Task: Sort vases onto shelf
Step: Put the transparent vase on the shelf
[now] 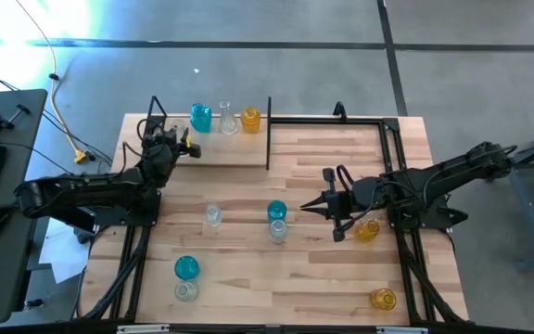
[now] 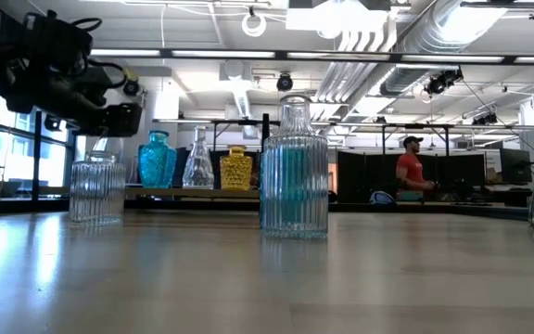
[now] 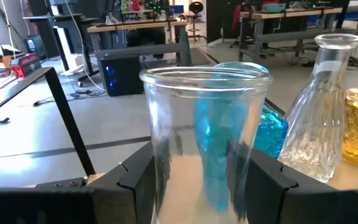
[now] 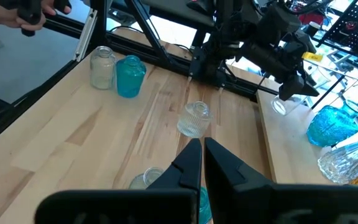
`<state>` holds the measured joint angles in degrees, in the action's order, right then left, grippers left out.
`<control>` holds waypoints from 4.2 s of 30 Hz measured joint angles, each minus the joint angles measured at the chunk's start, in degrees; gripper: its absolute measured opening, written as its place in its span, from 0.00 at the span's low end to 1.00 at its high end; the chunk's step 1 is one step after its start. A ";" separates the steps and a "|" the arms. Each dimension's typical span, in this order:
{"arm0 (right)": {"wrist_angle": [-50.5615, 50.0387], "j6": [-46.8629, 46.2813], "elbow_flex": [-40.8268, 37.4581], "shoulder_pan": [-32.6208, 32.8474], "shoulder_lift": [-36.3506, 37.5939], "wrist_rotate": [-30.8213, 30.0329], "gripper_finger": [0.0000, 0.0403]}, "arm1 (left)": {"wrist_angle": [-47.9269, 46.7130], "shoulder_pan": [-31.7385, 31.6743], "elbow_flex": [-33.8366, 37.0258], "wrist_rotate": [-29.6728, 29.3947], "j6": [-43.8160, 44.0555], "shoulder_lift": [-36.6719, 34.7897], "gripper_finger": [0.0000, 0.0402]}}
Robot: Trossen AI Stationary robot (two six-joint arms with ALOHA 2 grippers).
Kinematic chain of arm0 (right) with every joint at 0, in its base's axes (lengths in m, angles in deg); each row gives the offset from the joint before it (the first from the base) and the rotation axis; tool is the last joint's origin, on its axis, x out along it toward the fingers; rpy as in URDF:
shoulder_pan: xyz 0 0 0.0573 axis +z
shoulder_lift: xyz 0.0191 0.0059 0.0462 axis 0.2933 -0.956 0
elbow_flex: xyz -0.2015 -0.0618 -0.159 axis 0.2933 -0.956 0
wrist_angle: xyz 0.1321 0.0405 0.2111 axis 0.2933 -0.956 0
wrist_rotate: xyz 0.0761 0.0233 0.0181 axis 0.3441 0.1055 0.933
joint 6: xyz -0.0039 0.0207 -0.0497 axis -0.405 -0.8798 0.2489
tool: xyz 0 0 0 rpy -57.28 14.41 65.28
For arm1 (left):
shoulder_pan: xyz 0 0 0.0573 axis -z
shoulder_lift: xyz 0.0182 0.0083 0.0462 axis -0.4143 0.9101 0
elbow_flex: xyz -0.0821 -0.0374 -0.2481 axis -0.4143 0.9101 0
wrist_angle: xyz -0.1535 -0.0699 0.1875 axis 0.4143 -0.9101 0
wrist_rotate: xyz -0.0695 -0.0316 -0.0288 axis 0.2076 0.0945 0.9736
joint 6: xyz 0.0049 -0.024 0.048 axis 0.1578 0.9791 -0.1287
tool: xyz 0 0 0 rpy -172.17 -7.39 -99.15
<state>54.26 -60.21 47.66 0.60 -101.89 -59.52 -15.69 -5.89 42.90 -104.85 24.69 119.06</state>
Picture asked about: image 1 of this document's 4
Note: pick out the clear twisted conical glass vase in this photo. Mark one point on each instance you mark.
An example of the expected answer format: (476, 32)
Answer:
(228, 123)

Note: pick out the large teal glass vase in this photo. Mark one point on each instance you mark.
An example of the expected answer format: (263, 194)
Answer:
(186, 267)

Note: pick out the silver metal bracket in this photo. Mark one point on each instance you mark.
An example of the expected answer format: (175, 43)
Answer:
(144, 330)
(401, 330)

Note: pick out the black table edge bracket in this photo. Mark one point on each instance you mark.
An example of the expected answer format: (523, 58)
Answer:
(339, 111)

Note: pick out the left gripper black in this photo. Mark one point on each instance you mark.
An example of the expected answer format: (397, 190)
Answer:
(167, 158)

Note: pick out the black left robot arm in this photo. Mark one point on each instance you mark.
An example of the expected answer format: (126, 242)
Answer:
(86, 195)

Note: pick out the yellow ribbed glass bottle vase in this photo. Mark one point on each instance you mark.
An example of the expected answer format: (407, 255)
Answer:
(368, 231)

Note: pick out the black aluminium table frame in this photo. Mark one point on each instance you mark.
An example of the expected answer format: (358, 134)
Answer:
(322, 121)

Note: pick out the small teal glass vase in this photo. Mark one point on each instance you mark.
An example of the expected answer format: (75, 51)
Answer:
(276, 211)

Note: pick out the dark grey desk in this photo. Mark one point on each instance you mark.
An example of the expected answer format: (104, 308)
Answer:
(21, 139)

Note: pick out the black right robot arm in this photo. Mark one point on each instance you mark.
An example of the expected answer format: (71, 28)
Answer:
(457, 171)

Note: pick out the yellow round glass vase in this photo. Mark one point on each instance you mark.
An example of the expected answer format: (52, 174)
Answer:
(383, 299)

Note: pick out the white paper sheet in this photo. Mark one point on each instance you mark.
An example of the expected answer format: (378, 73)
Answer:
(63, 260)

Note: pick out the teal square textured glass vase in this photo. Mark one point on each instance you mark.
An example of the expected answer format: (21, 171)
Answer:
(200, 119)

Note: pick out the black vertical frame post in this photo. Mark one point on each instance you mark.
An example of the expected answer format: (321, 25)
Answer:
(269, 134)

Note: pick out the yellow diamond textured glass vase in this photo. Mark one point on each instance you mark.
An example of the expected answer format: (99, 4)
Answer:
(250, 121)

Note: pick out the yellow tag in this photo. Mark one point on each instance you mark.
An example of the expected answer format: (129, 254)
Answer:
(187, 139)

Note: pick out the grey metal stand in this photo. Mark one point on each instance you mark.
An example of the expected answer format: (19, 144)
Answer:
(522, 213)

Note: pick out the clear ribbed glass bottle vase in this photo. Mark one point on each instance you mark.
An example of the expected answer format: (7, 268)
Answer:
(277, 230)

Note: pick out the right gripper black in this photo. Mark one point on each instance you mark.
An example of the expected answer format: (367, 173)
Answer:
(359, 197)

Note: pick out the clear round glass vase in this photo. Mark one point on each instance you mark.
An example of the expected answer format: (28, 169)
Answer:
(186, 291)

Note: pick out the clear ribbed square glass vase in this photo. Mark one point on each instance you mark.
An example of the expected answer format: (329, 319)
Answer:
(213, 214)

